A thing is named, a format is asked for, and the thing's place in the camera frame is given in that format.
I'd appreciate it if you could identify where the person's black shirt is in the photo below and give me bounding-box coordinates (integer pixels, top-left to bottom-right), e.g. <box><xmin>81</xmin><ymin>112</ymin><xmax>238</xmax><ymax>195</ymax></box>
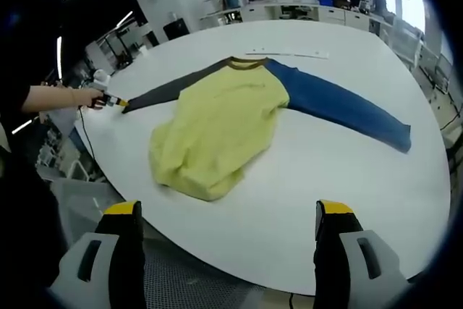
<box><xmin>0</xmin><ymin>82</ymin><xmax>70</xmax><ymax>283</ymax></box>

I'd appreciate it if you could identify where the grey mesh chair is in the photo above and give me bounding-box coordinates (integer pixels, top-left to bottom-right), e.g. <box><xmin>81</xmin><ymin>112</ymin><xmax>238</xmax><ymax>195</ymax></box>
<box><xmin>49</xmin><ymin>177</ymin><xmax>269</xmax><ymax>309</ymax></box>

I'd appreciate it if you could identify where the white strip with holes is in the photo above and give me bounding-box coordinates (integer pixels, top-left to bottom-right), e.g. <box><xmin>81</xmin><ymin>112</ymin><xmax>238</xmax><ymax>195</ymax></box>
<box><xmin>245</xmin><ymin>47</ymin><xmax>330</xmax><ymax>61</ymax></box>

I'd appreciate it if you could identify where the yellow blue grey garment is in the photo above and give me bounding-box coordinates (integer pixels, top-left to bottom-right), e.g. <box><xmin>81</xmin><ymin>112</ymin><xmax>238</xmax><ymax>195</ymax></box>
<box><xmin>121</xmin><ymin>56</ymin><xmax>412</xmax><ymax>203</ymax></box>

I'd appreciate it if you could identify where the person's left hand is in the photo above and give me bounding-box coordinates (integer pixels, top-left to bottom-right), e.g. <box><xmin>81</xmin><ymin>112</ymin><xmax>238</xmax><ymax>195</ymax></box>
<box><xmin>70</xmin><ymin>87</ymin><xmax>106</xmax><ymax>111</ymax></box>

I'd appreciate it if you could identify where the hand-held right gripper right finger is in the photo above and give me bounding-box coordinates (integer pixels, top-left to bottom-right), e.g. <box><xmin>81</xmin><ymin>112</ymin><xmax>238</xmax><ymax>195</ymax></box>
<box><xmin>313</xmin><ymin>198</ymin><xmax>410</xmax><ymax>309</ymax></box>

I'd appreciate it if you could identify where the black cabinet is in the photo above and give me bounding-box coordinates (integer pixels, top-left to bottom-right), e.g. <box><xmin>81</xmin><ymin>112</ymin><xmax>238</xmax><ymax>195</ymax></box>
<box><xmin>162</xmin><ymin>19</ymin><xmax>190</xmax><ymax>41</ymax></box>

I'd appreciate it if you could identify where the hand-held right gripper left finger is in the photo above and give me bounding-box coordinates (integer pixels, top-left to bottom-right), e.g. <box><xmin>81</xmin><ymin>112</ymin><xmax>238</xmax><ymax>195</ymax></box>
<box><xmin>47</xmin><ymin>199</ymin><xmax>146</xmax><ymax>309</ymax></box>

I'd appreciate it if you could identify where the white worn device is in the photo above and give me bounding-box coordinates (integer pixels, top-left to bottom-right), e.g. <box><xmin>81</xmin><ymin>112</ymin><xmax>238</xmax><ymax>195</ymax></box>
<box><xmin>0</xmin><ymin>119</ymin><xmax>12</xmax><ymax>153</ymax></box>

